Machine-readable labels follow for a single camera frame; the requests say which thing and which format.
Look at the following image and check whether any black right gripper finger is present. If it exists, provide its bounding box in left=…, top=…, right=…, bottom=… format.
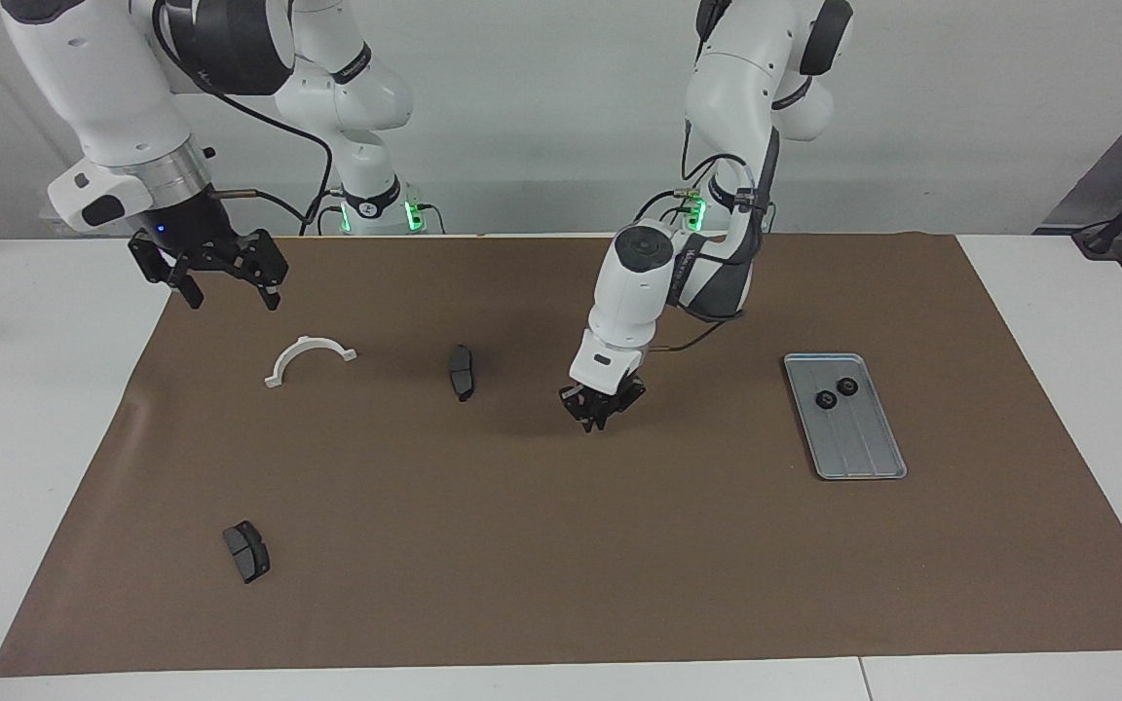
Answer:
left=129, top=232, right=204, bottom=311
left=236, top=228, right=289, bottom=312

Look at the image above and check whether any grey metal tray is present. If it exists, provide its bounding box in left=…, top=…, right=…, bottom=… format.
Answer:
left=783, top=352, right=909, bottom=482

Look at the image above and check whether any dark grey brake pad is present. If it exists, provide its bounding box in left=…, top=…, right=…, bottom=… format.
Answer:
left=222, top=520, right=272, bottom=585
left=447, top=344, right=477, bottom=403

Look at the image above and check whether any brown table mat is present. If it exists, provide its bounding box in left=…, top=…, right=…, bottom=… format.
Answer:
left=0, top=232, right=1122, bottom=678

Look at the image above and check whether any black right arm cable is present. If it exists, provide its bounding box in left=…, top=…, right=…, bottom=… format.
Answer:
left=152, top=0, right=338, bottom=237

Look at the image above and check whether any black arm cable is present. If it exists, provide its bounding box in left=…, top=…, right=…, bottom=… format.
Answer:
left=639, top=122, right=781, bottom=353
left=152, top=0, right=338, bottom=237

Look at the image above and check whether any white semicircular bracket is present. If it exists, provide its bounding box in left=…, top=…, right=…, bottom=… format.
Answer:
left=264, top=335, right=359, bottom=388

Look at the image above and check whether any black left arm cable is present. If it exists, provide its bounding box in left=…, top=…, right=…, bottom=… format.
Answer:
left=639, top=122, right=781, bottom=353

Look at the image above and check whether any black base cable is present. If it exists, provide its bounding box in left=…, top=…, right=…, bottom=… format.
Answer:
left=631, top=185, right=703, bottom=233

